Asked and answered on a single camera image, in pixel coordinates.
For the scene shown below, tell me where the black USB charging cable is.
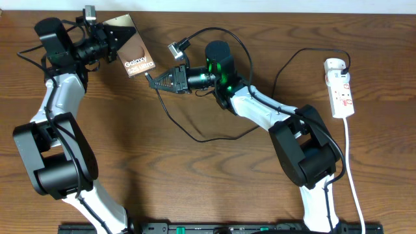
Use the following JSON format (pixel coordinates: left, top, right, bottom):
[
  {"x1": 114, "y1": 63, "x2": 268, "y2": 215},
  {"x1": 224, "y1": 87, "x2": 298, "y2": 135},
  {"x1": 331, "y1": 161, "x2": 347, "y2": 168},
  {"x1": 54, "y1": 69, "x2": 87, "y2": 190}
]
[{"x1": 144, "y1": 47, "x2": 352, "y2": 143}]

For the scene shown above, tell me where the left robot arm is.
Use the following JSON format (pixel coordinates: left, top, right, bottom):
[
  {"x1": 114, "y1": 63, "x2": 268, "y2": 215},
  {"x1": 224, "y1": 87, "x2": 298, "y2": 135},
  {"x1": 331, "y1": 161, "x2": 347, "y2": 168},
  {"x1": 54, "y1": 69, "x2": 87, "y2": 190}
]
[{"x1": 12, "y1": 16, "x2": 142, "y2": 233}]

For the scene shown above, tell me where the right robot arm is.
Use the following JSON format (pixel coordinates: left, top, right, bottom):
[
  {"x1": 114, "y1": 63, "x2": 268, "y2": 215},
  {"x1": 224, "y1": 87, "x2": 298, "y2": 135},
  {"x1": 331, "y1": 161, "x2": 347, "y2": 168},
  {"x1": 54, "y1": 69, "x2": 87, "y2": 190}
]
[{"x1": 146, "y1": 41, "x2": 345, "y2": 233}]

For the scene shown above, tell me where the white USB charger adapter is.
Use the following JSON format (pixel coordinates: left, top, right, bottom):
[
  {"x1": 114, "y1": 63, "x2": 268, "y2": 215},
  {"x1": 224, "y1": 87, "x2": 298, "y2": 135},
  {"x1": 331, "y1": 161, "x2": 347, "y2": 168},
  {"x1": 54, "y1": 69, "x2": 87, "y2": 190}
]
[{"x1": 324, "y1": 58, "x2": 346, "y2": 73}]

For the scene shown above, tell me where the white power strip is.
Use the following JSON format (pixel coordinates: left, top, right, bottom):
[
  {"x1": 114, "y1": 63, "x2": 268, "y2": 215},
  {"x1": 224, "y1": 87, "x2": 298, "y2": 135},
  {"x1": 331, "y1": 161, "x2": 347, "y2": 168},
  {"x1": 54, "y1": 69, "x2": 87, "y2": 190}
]
[{"x1": 325, "y1": 70, "x2": 354, "y2": 119}]

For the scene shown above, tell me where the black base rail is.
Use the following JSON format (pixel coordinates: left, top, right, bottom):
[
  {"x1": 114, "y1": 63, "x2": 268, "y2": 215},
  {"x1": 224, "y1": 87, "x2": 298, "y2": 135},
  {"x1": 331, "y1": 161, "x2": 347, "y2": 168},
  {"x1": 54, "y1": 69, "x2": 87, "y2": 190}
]
[{"x1": 57, "y1": 222, "x2": 384, "y2": 234}]

